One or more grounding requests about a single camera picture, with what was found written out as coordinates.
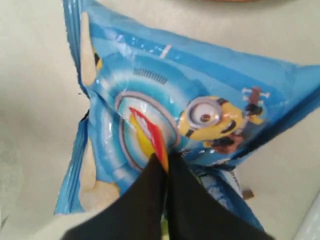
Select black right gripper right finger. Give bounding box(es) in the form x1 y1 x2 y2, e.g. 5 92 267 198
167 153 273 240

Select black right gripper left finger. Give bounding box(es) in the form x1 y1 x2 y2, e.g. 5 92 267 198
62 154 167 240

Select blue snack packet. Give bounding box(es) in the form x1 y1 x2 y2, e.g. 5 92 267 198
54 0 320 229

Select dark wooden chopstick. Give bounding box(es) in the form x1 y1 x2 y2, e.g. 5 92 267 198
242 189 255 200

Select pale green ceramic bowl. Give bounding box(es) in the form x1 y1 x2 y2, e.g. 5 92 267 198
293 193 320 240

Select brown wooden plate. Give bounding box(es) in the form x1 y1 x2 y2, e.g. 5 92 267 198
194 0 265 4

